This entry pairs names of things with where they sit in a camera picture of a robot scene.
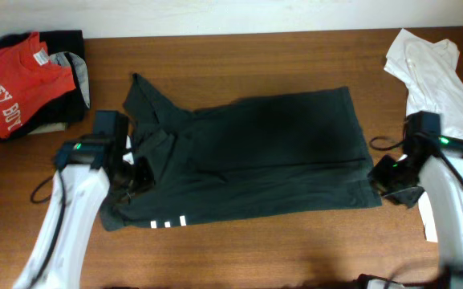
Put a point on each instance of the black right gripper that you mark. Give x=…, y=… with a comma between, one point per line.
x=405, y=197

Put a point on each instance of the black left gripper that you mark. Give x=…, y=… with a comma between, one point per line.
x=148, y=177

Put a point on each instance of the dark green Nike t-shirt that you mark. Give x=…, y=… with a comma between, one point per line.
x=257, y=157

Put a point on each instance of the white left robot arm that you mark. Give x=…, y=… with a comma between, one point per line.
x=80, y=184

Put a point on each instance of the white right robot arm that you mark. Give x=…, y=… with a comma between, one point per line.
x=433, y=165

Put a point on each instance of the black folded garment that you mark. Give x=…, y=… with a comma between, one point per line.
x=66, y=49

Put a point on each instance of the white t-shirt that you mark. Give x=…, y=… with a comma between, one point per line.
x=429, y=72

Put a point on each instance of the red printed t-shirt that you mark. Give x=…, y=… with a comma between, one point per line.
x=28, y=81

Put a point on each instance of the grey folded garment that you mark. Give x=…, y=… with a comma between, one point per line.
x=50, y=128

